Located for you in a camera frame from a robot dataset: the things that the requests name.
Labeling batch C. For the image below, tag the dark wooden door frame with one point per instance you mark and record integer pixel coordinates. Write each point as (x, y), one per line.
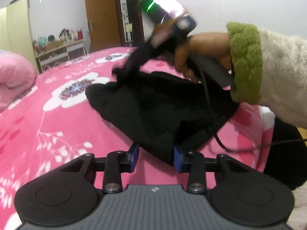
(116, 9)

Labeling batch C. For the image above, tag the pink floral blanket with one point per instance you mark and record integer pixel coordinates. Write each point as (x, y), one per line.
(108, 134)

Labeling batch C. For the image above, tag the person's right hand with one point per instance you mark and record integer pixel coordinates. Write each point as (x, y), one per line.
(208, 44)

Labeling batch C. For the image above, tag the yellow paper note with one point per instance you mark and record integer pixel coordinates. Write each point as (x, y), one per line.
(129, 27)

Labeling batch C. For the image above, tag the person's right forearm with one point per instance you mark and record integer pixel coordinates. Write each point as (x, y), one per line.
(283, 71)

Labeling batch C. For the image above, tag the white desk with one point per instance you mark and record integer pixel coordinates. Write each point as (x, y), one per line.
(72, 49)

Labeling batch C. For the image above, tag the teal bag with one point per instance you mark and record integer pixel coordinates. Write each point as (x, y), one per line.
(42, 41)

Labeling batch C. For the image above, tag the cardboard box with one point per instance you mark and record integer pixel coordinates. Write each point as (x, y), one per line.
(55, 45)

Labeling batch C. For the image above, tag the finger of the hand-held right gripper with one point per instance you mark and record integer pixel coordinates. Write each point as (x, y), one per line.
(141, 57)

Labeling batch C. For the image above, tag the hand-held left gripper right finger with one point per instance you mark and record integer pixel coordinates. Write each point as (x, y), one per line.
(176, 159)

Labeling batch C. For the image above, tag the person's black clothing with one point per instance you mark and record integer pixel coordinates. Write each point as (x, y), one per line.
(283, 163)

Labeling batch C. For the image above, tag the pink grey folded quilt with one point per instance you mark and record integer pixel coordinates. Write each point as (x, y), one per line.
(14, 76)

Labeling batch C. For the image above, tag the black bag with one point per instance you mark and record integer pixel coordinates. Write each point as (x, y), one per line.
(51, 38)

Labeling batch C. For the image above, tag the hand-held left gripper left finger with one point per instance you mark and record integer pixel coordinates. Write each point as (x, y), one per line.
(134, 155)

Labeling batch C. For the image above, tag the red bottle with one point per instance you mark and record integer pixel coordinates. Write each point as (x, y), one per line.
(80, 34)

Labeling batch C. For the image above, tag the pale yellow wardrobe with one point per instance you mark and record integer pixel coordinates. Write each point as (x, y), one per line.
(14, 28)

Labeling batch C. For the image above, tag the wooden door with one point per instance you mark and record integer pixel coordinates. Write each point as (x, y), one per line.
(103, 12)

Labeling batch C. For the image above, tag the black printed shirt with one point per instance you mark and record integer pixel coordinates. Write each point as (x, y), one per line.
(156, 110)

